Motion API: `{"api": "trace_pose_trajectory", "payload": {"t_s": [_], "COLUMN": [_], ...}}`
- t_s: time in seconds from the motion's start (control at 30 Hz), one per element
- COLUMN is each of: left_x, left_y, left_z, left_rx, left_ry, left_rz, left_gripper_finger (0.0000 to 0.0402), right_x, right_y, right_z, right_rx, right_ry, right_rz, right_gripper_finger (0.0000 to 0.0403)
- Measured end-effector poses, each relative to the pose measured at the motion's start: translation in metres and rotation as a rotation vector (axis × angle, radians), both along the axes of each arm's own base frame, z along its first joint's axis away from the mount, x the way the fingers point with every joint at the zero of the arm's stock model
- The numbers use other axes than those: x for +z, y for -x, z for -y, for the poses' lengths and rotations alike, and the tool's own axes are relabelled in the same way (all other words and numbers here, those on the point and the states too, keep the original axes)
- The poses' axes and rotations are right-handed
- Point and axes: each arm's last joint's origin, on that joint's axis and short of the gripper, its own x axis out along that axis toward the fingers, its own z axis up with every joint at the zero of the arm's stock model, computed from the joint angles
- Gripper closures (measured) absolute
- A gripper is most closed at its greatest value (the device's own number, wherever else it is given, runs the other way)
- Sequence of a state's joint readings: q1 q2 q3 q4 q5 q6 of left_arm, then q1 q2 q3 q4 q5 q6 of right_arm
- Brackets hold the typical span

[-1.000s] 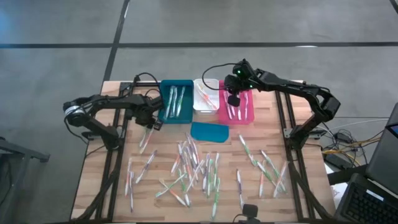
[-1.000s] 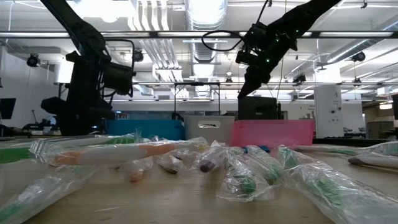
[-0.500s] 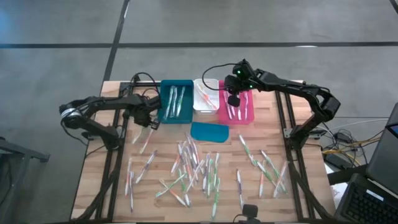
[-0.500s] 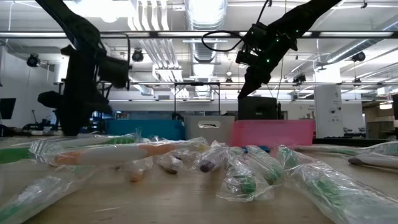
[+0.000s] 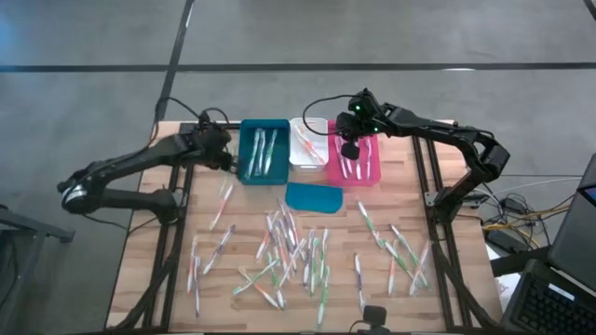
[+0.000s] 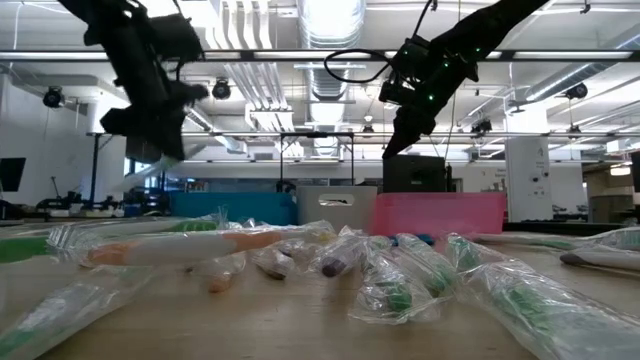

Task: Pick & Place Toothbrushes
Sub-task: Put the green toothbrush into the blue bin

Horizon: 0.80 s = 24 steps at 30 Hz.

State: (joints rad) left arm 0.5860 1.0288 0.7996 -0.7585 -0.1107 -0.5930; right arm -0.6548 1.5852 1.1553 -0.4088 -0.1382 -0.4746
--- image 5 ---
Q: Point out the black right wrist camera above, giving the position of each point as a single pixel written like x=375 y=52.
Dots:
x=350 y=151

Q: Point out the teal plastic lid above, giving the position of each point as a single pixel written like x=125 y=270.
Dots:
x=312 y=197

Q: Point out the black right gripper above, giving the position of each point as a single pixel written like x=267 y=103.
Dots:
x=361 y=116

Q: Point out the grey laptop screen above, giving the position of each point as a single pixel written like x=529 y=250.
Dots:
x=577 y=223

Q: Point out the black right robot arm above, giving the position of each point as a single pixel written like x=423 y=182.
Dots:
x=442 y=132

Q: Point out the black power strip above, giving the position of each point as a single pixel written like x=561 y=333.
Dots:
x=505 y=239

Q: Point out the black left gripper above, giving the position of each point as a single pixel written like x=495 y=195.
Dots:
x=214 y=149

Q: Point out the black open laptop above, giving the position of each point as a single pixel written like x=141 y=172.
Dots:
x=545 y=307

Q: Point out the black metal stand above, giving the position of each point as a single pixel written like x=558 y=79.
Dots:
x=23 y=228

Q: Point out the silver metal bracket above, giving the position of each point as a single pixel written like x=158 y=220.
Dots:
x=429 y=199

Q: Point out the black metal rig frame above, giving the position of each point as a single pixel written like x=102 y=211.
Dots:
x=164 y=260

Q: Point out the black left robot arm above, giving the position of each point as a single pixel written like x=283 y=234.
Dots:
x=139 y=158

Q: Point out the teal plastic bin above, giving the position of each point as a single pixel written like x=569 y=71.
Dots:
x=279 y=179

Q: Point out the white plastic bin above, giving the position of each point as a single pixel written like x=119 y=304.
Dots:
x=298 y=160

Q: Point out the pink plastic bin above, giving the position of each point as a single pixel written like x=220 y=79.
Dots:
x=331 y=179

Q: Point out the black power adapter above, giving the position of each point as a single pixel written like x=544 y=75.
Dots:
x=512 y=205

